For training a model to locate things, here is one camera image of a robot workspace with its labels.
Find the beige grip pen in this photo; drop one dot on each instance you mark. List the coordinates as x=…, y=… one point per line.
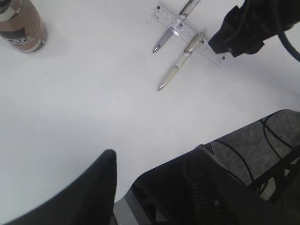
x=193, y=41

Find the grey grip pen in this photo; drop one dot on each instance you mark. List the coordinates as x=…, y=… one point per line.
x=171, y=21

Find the brown coffee drink bottle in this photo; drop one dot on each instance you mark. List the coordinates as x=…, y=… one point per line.
x=22, y=26

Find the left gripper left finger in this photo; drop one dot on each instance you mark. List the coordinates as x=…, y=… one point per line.
x=89, y=200

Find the clear plastic ruler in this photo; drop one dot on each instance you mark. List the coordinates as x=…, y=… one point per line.
x=183, y=30

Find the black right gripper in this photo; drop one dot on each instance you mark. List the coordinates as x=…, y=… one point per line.
x=244, y=29

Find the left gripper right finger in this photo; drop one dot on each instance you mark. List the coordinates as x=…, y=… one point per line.
x=218, y=198

